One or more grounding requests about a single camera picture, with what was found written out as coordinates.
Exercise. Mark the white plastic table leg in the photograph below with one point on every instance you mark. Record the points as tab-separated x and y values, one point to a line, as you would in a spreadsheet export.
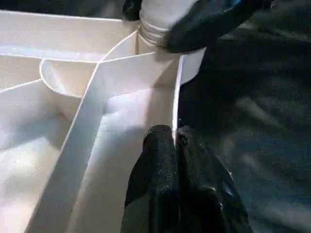
160	14

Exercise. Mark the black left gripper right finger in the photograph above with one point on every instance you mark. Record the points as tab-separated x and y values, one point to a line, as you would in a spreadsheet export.
209	189

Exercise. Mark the white plastic table top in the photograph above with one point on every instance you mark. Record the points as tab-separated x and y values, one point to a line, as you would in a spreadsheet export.
73	121

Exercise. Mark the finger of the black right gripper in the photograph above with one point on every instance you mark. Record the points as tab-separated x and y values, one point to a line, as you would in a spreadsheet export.
132	8
209	22

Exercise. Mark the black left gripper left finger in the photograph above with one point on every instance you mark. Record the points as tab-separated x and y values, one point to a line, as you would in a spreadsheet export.
153	184

